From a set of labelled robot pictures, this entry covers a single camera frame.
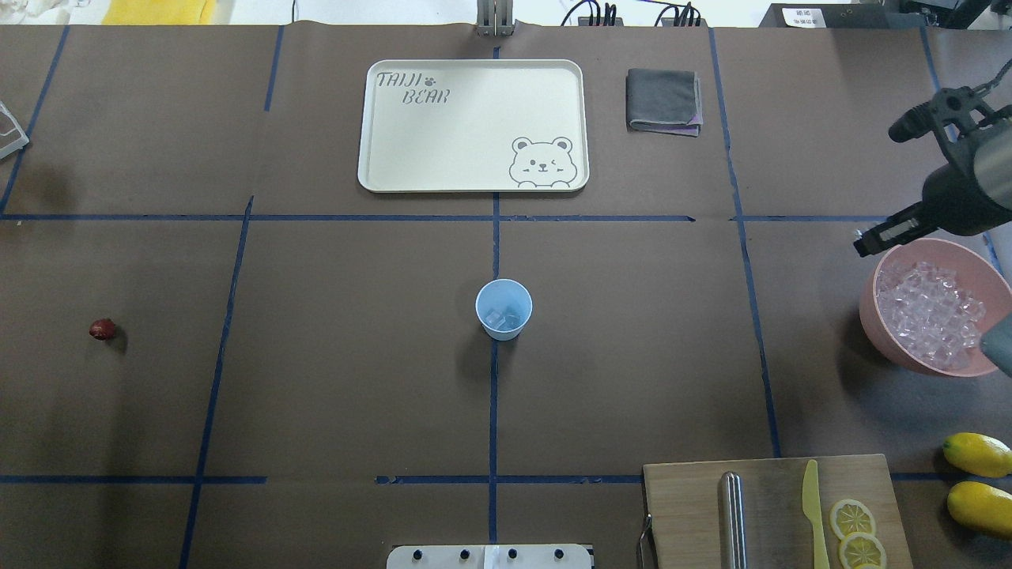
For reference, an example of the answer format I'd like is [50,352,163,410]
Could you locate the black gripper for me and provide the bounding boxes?
[853,87,1011,257]

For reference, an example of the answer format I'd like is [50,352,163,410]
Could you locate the red strawberry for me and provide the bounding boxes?
[88,319,117,341]

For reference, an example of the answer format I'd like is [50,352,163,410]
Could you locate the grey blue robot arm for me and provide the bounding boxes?
[854,85,1011,378]

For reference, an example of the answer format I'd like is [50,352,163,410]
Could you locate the clear ice cubes pile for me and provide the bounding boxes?
[874,262,987,371]

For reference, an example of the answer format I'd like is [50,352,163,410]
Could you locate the light blue paper cup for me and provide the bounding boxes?
[474,278,534,341]

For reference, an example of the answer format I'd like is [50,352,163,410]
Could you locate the pink bowl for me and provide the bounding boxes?
[858,237,1011,379]

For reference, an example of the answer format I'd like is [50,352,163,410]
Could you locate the whole yellow lemon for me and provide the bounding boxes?
[946,481,1011,541]
[941,432,1011,478]

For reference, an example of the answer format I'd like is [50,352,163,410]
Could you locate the black box with label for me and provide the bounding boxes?
[758,2,927,30]

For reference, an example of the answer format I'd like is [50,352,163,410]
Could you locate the folded grey cloth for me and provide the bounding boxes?
[625,68,704,138]

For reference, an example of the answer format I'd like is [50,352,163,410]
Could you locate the yellow plastic knife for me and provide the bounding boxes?
[800,460,831,569]

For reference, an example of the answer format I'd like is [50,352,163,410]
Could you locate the lemon slice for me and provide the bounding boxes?
[837,532,888,568]
[828,499,878,541]

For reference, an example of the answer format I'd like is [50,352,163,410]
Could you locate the steel cylindrical rod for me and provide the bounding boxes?
[719,471,748,568]

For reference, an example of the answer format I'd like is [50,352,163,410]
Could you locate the wooden cutting board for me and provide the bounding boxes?
[644,454,913,568]

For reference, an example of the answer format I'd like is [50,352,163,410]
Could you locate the cream bear serving tray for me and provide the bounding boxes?
[357,60,590,194]

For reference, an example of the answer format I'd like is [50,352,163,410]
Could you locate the yellow cloth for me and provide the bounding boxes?
[101,1,217,25]

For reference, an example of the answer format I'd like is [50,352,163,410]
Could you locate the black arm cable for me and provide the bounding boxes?
[969,59,1012,100]

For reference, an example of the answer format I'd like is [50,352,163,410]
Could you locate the aluminium frame post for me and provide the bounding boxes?
[476,0,515,37]

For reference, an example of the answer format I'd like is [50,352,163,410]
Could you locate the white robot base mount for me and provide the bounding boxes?
[386,544,595,568]

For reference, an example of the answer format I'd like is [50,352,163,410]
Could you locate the white wire rack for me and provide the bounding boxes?
[0,102,30,160]

